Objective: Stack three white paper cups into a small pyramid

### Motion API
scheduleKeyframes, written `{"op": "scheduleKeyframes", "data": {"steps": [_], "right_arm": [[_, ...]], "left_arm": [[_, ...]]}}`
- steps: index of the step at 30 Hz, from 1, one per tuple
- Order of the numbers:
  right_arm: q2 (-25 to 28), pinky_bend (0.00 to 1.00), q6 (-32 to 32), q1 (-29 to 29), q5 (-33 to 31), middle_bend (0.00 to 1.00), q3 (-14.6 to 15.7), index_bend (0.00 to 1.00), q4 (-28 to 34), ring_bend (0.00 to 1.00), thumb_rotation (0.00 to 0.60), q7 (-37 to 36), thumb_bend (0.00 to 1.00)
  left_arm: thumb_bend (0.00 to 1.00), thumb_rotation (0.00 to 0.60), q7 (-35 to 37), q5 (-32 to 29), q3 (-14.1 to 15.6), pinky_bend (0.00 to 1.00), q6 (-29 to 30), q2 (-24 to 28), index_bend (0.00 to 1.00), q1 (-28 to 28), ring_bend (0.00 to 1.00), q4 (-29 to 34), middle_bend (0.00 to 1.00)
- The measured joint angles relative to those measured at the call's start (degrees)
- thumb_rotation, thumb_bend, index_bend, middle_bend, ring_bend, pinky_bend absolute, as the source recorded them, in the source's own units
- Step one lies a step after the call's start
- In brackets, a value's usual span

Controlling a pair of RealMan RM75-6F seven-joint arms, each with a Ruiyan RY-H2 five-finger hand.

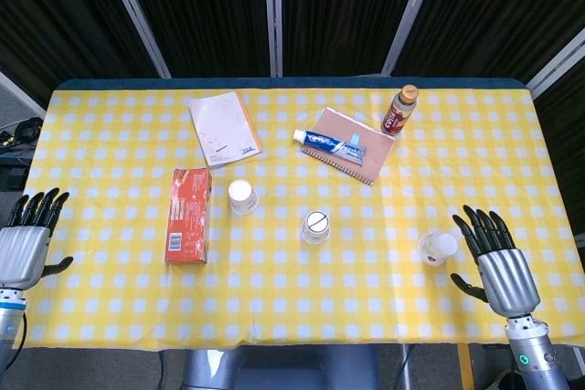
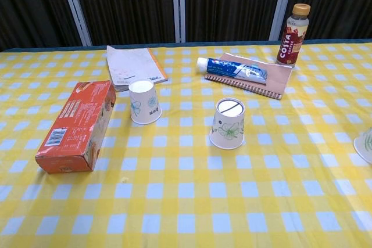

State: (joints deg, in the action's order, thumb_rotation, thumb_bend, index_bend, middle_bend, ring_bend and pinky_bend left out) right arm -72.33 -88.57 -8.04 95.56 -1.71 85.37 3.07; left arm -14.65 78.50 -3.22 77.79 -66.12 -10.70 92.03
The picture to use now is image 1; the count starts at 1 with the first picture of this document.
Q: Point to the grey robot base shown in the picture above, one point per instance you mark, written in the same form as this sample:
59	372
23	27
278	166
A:
283	369

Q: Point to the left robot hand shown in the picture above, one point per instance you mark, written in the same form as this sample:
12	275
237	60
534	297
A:
23	253

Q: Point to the pink spiral notebook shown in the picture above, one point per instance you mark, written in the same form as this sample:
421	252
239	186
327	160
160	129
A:
375	152

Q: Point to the white paper cup green print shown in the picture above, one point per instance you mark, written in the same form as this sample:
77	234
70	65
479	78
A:
436	248

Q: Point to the orange cardboard box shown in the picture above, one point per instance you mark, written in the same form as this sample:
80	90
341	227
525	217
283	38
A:
188	216

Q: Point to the black pleated partition panel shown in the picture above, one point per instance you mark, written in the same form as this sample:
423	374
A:
503	11
343	11
201	11
55	11

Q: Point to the plain white paper cup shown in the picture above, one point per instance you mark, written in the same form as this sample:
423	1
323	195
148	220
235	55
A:
242	198

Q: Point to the paper cup with black line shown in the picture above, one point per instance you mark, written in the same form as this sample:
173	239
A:
315	228

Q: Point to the white blue toothpaste tube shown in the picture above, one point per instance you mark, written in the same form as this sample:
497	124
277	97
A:
329	143

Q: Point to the white partition frame post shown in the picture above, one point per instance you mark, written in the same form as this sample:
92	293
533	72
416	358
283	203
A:
555	61
411	15
273	15
137	20
23	93

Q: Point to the brown coffee drink bottle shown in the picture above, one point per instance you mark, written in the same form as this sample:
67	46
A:
397	113

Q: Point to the white notebook orange spine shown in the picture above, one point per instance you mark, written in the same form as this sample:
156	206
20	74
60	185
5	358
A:
224	127

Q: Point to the yellow white checkered tablecloth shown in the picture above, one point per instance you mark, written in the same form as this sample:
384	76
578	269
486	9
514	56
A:
292	298

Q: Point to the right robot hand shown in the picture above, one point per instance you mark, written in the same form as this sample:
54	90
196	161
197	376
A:
507	280

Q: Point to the grey metal table leg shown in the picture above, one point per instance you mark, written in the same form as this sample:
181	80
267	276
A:
404	369

